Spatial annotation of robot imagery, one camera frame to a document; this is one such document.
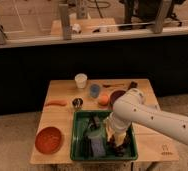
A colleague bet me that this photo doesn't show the beige yellow gripper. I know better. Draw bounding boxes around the beige yellow gripper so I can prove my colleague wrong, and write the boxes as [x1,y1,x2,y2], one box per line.
[103,119,131,146]

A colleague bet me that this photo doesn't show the blue grey sponge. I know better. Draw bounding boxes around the blue grey sponge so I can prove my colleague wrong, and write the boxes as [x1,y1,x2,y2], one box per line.
[88,133,106,157]

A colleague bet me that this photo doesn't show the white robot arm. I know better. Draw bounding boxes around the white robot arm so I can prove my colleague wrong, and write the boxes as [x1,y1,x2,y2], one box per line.
[107,88,188,145]

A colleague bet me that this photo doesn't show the blue plastic cup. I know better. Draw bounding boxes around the blue plastic cup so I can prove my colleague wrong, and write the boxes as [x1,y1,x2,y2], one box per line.
[89,84,101,98]

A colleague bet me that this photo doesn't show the small metal cup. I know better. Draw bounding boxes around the small metal cup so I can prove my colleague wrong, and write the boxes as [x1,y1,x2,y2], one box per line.
[72,98,83,109]

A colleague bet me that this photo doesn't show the white plastic cup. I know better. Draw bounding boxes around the white plastic cup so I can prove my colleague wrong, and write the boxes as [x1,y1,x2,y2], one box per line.
[75,73,87,89]

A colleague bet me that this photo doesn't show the dark grape bunch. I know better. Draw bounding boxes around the dark grape bunch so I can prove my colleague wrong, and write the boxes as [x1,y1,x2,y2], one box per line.
[108,137,130,157]

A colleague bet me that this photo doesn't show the black utensil in bin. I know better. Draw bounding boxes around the black utensil in bin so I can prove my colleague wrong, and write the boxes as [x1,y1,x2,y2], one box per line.
[83,117,101,158]

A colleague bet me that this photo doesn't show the orange fruit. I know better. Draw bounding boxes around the orange fruit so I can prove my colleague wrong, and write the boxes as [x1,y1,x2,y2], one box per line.
[98,94,110,106]

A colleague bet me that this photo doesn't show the purple bowl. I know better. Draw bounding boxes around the purple bowl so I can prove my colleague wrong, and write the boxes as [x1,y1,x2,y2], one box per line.
[110,90,125,105]

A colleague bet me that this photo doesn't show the green plastic bin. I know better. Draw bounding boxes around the green plastic bin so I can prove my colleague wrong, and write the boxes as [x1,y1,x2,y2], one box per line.
[70,110,138,162]

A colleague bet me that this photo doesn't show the orange red bowl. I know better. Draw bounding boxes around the orange red bowl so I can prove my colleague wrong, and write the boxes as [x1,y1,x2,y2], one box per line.
[35,127,63,154]

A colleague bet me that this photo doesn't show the orange carrot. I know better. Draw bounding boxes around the orange carrot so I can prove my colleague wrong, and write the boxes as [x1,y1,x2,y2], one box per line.
[44,100,67,106]

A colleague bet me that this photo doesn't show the wooden background table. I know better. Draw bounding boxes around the wooden background table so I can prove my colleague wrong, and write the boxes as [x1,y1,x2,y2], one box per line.
[51,18,118,36]

